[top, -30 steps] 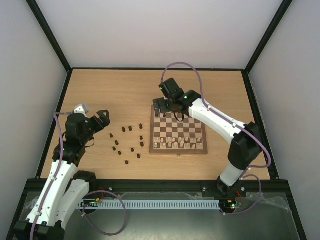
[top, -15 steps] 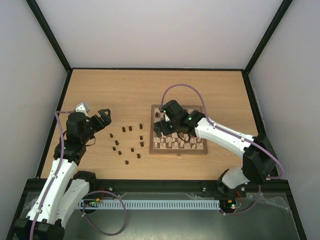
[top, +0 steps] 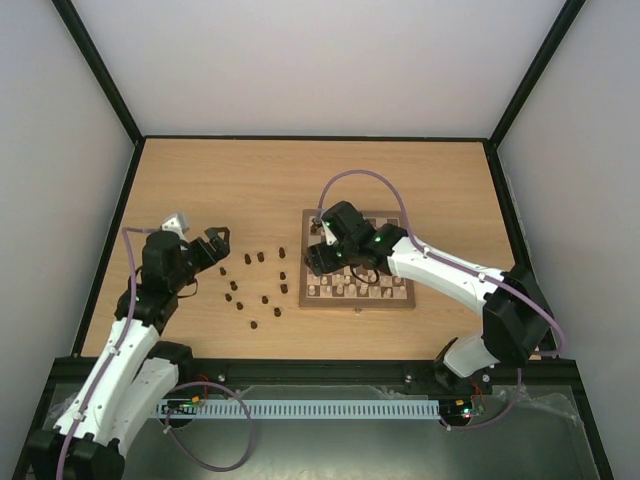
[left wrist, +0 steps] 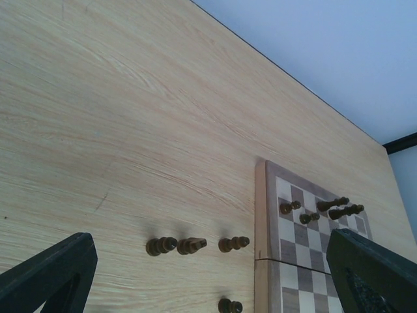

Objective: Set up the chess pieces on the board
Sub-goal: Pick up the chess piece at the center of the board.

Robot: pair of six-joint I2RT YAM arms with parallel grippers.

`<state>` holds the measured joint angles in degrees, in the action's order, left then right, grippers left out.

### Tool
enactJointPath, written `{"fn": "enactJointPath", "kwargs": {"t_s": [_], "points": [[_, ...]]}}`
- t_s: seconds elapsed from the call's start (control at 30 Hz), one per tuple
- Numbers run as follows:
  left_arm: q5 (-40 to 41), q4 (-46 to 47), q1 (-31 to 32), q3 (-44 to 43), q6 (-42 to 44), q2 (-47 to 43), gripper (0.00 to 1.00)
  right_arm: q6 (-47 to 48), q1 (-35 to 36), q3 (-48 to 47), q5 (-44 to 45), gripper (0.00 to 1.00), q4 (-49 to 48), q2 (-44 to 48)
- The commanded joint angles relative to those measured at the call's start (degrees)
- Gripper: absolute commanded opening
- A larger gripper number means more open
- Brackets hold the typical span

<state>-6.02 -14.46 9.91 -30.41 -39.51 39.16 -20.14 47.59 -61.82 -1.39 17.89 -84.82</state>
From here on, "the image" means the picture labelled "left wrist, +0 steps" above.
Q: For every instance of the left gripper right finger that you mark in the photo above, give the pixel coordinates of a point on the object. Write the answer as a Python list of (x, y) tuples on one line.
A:
[(369, 277)]

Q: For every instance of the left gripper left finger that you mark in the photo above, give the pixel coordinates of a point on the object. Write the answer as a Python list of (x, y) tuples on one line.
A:
[(58, 279)]

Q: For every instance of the dark queen piece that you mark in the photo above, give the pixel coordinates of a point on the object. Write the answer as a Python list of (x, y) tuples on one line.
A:
[(323, 206)]

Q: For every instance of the dark rook piece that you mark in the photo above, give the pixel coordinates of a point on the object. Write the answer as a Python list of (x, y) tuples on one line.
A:
[(163, 245)]

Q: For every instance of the dark knight piece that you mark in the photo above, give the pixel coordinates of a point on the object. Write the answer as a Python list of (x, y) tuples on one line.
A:
[(190, 245)]

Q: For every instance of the dark bishop piece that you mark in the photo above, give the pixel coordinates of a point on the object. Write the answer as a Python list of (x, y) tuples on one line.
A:
[(236, 243)]

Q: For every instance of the dark king on board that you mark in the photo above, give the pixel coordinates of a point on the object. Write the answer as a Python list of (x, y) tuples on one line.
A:
[(353, 209)]

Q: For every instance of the wooden chess board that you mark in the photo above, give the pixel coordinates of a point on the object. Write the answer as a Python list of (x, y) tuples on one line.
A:
[(291, 270)]

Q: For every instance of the dark pawn on board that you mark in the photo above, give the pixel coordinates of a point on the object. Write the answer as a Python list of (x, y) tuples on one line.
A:
[(307, 218)]

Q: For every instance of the dark pawn corner board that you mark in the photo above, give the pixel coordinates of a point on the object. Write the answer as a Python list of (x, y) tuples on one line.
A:
[(287, 208)]

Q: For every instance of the dark pawn beside board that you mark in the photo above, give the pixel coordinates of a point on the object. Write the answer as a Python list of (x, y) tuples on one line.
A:
[(226, 305)]

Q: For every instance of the black aluminium frame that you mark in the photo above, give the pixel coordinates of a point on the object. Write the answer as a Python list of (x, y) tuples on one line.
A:
[(401, 144)]

